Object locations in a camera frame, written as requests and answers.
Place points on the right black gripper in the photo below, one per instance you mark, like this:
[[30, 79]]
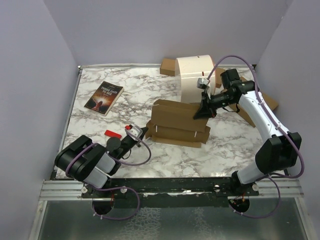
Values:
[[204, 111]]

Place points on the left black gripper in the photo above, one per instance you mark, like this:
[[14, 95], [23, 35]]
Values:
[[144, 129]]

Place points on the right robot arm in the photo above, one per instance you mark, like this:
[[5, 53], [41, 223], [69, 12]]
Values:
[[280, 146]]

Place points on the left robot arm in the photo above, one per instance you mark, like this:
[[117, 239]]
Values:
[[92, 163]]

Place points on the closed brown cardboard box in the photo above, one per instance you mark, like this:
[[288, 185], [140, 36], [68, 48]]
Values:
[[252, 101]]

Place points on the white cylindrical bread box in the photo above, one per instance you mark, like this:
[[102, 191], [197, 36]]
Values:
[[187, 72]]

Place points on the small brown box behind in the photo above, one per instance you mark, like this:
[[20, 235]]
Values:
[[167, 67]]

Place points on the red flat block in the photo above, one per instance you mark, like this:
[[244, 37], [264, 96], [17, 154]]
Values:
[[112, 134]]

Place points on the brown cardboard piece behind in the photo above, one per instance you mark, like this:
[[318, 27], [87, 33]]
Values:
[[218, 80]]

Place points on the dark paperback book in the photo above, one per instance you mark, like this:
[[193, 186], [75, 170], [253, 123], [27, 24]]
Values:
[[104, 98]]

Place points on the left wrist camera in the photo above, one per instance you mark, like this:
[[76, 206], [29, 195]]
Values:
[[134, 130]]

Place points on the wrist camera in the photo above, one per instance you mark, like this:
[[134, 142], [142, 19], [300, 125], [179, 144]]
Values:
[[204, 84], [134, 130]]

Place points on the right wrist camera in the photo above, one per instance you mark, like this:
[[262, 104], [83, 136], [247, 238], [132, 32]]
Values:
[[204, 84]]

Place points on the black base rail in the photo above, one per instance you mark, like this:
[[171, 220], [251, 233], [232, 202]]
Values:
[[168, 192]]

